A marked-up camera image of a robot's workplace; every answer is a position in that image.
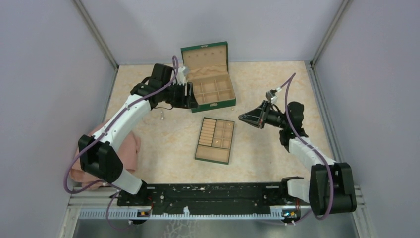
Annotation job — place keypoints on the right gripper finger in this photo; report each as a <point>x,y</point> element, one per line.
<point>257,113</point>
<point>253,122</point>

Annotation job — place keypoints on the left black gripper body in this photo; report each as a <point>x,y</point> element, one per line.
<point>176,94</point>

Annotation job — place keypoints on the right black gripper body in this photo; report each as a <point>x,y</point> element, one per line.
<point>275,118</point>

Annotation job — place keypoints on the green jewelry box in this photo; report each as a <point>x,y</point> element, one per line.
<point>209,74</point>

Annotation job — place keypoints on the green jewelry tray insert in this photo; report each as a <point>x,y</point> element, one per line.
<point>211,130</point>

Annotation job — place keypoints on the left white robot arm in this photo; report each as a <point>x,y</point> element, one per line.
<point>98,152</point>

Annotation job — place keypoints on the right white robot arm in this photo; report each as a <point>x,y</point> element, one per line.
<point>330,188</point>

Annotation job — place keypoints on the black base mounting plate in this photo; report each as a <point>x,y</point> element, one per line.
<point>244,198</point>

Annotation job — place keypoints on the aluminium frame rail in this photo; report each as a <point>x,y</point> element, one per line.
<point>90,204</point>

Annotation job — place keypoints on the white cable duct strip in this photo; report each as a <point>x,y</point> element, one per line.
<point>135,214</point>

